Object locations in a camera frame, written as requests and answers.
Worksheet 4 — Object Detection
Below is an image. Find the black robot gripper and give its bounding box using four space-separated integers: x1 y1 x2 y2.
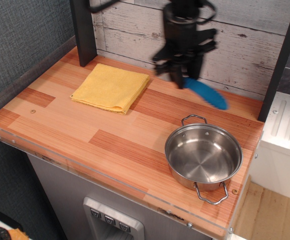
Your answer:
151 21 218 90

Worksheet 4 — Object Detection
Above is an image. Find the blue handled metal fork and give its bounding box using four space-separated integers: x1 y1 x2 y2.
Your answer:
183 77 229 110

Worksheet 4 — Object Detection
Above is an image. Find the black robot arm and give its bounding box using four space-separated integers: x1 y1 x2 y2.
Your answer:
152 0 217 89

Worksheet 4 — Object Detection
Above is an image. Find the yellow folded cloth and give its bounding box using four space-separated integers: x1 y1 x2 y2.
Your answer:
70 63 150 115

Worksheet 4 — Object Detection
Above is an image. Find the small stainless steel pot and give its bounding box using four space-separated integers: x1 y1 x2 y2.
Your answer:
164 115 243 205

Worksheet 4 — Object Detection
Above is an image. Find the white toy sink unit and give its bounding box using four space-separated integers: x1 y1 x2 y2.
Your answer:
248 36 290 205

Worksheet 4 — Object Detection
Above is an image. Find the grey toy fridge cabinet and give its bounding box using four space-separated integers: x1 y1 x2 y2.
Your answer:
28 154 228 240

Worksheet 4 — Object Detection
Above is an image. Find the silver dispenser button panel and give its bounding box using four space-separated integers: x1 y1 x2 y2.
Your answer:
83 197 145 240

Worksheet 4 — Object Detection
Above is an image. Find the orange object bottom left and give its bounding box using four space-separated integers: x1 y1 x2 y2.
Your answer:
7 228 30 240

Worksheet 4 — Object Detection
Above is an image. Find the dark right upright post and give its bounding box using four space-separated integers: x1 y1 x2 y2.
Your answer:
258 24 290 122

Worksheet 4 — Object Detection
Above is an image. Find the dark upright post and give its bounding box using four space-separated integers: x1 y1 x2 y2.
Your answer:
258 24 290 122
69 0 97 67

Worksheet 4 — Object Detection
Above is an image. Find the dark left upright post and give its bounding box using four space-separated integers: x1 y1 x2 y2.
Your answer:
69 0 97 67

